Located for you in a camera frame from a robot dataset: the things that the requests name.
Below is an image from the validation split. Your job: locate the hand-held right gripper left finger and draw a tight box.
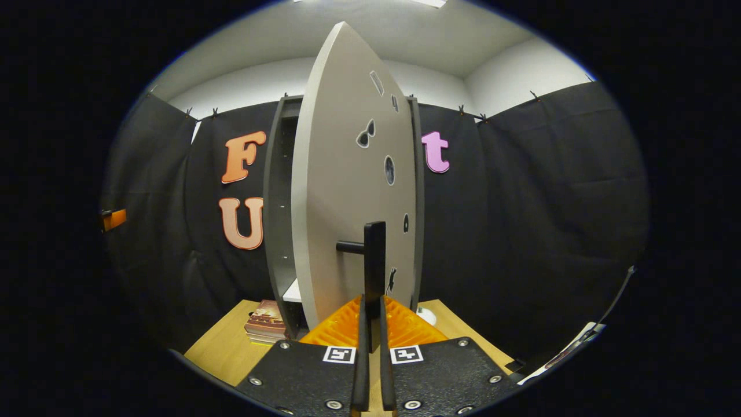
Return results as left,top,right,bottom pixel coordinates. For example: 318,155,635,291
234,294,371,417

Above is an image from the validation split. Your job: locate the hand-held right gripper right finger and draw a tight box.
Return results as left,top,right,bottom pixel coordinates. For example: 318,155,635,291
379,294,519,417

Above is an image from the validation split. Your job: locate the beige cabinet door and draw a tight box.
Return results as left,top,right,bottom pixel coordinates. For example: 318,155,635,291
291,21,419,331

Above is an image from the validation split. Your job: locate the dark grey cabinet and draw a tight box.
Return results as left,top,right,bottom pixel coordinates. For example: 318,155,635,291
263,96,426,339

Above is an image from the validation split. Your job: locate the stack of books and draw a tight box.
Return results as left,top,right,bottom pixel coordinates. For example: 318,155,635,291
244,299,288,345

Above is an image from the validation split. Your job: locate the white side table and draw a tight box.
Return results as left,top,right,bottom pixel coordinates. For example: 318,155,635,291
515,321,607,384

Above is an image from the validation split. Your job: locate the black backdrop cloth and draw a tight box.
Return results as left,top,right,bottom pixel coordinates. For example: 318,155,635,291
101,81,650,360

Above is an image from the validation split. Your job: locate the row of black cloth clips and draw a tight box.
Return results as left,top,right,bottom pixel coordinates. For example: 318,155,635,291
148,75,597,125

